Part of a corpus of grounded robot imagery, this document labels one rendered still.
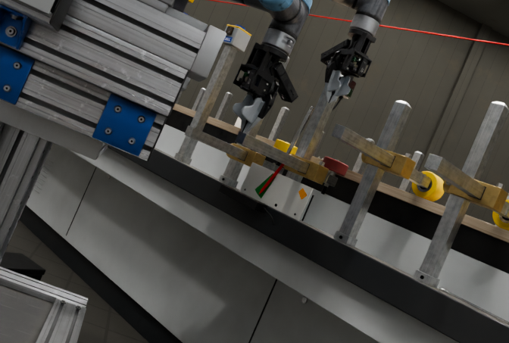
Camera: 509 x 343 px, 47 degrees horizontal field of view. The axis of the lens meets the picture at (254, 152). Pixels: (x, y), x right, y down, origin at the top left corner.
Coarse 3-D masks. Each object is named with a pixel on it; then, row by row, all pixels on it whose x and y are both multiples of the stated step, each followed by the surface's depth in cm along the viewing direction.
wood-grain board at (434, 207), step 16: (192, 112) 243; (224, 128) 228; (240, 128) 222; (272, 144) 209; (320, 160) 193; (352, 176) 183; (384, 192) 174; (400, 192) 171; (432, 208) 163; (464, 224) 156; (480, 224) 153
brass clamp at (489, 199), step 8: (448, 184) 139; (488, 184) 133; (448, 192) 139; (456, 192) 137; (464, 192) 136; (488, 192) 132; (496, 192) 131; (504, 192) 133; (472, 200) 134; (480, 200) 133; (488, 200) 132; (496, 200) 131; (504, 200) 134; (488, 208) 136; (496, 208) 132
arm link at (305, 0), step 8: (304, 0) 139; (304, 8) 139; (296, 16) 146; (304, 16) 140; (272, 24) 140; (280, 24) 138; (288, 24) 138; (296, 24) 139; (288, 32) 138; (296, 32) 140
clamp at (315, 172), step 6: (294, 156) 173; (306, 162) 169; (312, 162) 168; (288, 168) 173; (312, 168) 167; (318, 168) 166; (324, 168) 168; (300, 174) 169; (306, 174) 168; (312, 174) 166; (318, 174) 166; (324, 174) 168; (312, 180) 167; (318, 180) 167
